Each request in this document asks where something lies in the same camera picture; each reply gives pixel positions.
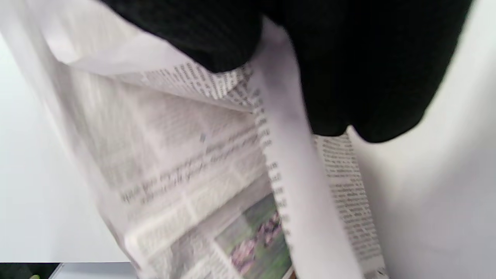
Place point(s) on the person's right hand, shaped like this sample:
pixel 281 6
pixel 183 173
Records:
pixel 368 58

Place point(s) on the printed newspaper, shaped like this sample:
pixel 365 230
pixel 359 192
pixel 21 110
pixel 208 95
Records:
pixel 201 162

